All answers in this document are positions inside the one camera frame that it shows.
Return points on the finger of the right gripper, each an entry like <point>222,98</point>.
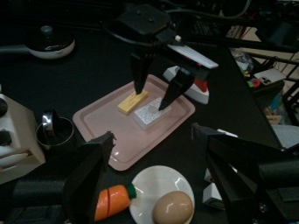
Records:
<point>176,87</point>
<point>139,73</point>

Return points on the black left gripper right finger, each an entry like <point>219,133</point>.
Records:
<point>238,163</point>

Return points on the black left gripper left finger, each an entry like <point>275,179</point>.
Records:
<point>86,180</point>

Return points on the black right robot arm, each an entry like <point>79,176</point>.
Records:
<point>240,42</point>

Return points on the yellow butter block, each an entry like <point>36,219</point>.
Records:
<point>130,103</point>

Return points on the white speckled block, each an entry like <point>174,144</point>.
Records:
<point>147,116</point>

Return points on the brown toy egg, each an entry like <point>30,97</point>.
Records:
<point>172,208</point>

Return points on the orange toy carrot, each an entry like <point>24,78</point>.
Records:
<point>112,201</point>

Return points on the black cup with metal rim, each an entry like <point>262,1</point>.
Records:
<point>58,140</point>

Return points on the white plate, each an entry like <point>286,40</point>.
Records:
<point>155,180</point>

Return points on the pink plastic tray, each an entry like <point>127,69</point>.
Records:
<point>124,131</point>

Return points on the white toy stove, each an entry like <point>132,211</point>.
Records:
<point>18,137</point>

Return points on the white smartphone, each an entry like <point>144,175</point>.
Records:
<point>268,76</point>

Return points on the white pot with black lid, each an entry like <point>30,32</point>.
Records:
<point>51,43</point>

